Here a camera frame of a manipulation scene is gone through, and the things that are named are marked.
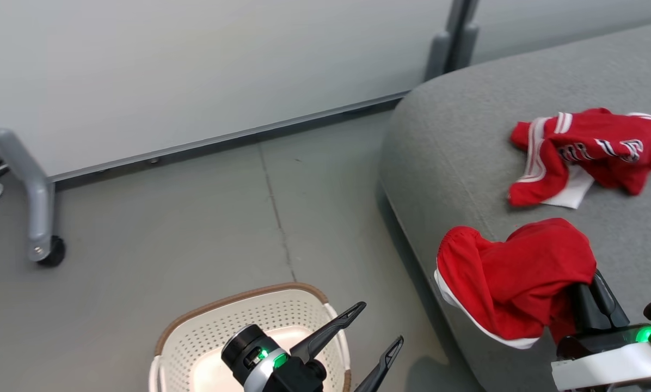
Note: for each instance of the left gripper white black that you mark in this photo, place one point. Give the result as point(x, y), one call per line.
point(260, 359)

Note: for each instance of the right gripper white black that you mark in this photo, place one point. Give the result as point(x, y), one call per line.
point(603, 365)

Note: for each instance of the red shorts with white trim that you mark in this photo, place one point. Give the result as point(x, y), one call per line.
point(521, 272)

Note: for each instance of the red jersey with lettering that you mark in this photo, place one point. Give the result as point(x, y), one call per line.
point(597, 136)

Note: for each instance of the white perforated laundry basket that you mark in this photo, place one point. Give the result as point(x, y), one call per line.
point(195, 348)

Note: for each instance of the grey fabric sofa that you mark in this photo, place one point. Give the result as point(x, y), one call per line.
point(467, 136)

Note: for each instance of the white partition panel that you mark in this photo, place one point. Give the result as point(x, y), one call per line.
point(195, 65)

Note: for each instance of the grey partition leg with caster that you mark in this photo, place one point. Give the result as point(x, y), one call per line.
point(37, 207)

